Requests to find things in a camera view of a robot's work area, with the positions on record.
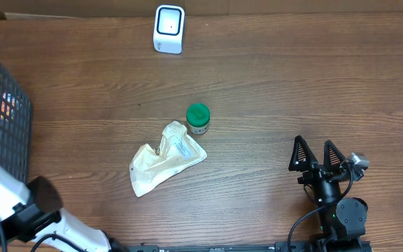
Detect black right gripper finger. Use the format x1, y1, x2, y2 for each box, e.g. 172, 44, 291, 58
288, 135, 318, 172
323, 140, 346, 172

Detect green lid jar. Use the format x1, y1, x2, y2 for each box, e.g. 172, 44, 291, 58
186, 103, 211, 134

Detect beige paper pouch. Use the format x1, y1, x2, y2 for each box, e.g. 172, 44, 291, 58
129, 121, 207, 197

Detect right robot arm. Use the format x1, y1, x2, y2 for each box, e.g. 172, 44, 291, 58
286, 135, 372, 251

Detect white barcode scanner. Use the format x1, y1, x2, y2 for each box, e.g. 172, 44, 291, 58
153, 5, 185, 55

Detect grey plastic mesh basket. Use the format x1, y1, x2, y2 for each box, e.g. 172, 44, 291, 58
0, 62, 33, 183

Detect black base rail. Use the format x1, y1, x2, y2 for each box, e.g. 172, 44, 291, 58
124, 240, 374, 252

